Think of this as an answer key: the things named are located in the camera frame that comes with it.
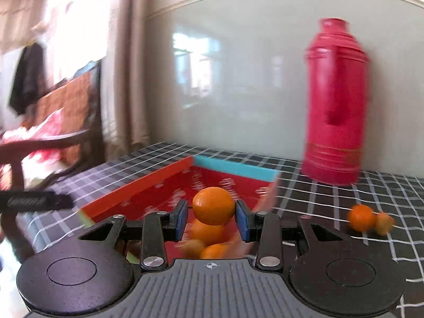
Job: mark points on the dark wooden chair orange cushion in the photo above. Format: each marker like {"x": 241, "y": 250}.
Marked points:
{"x": 66, "y": 106}

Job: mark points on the brown fruit chunk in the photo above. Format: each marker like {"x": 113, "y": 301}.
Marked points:
{"x": 384, "y": 223}

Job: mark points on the red patterned cloth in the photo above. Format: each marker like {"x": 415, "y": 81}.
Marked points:
{"x": 49, "y": 129}

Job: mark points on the dark hanging garment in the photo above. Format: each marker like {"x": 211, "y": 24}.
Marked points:
{"x": 26, "y": 76}

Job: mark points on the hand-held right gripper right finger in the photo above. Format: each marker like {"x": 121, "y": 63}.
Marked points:
{"x": 241, "y": 222}

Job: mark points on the large orange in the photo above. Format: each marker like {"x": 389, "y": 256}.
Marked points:
{"x": 213, "y": 209}

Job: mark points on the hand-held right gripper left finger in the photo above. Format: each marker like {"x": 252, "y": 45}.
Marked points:
{"x": 180, "y": 221}

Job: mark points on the tan small fruit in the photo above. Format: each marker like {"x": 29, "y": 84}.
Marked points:
{"x": 193, "y": 247}

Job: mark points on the beige curtain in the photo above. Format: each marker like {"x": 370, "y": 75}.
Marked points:
{"x": 129, "y": 73}

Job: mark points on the red thermos flask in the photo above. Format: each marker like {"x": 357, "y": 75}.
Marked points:
{"x": 334, "y": 106}

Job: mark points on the yellowish small orange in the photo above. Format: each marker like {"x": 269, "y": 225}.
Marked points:
{"x": 208, "y": 235}

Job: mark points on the green cardboard box red inside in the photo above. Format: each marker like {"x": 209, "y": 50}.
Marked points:
{"x": 139, "y": 188}

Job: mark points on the round orange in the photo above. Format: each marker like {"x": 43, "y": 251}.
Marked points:
{"x": 361, "y": 218}

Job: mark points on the black white checked tablecloth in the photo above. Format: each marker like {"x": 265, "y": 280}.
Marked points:
{"x": 331, "y": 198}

